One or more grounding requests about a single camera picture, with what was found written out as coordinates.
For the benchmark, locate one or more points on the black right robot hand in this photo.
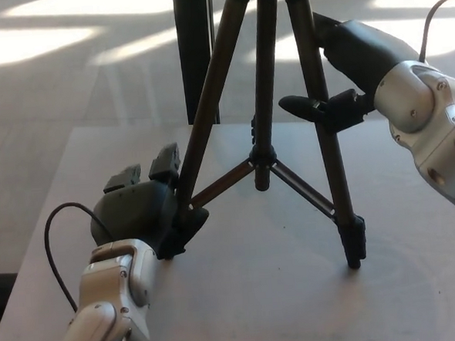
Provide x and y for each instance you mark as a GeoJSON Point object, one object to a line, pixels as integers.
{"type": "Point", "coordinates": [363, 46]}

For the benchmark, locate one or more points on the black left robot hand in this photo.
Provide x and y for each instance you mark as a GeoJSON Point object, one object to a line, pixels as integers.
{"type": "Point", "coordinates": [137, 211]}

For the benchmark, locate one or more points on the bronze and black camera tripod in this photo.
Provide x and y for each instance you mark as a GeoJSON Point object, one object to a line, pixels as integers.
{"type": "Point", "coordinates": [265, 98]}

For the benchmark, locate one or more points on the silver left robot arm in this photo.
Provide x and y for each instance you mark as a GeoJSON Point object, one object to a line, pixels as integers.
{"type": "Point", "coordinates": [112, 301]}

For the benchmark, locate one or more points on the black upright stand post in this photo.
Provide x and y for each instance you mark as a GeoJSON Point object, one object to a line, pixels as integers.
{"type": "Point", "coordinates": [196, 64]}

